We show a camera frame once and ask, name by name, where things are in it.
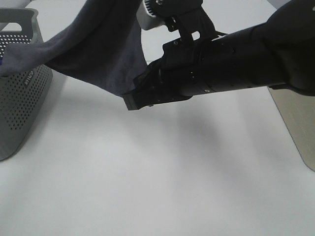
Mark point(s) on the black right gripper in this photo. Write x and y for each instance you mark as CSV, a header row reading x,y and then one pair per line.
x,y
176,76

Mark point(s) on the dark grey towel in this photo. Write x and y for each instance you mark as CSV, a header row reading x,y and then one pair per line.
x,y
102,46

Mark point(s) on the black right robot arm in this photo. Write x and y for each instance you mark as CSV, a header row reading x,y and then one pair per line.
x,y
279,53

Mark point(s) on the grey perforated plastic basket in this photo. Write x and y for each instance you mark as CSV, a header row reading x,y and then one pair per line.
x,y
21,94

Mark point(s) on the beige bin with grey rim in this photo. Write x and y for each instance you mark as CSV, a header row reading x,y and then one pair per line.
x,y
298,114

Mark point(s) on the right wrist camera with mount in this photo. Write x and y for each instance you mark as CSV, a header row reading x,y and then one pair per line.
x,y
185,16

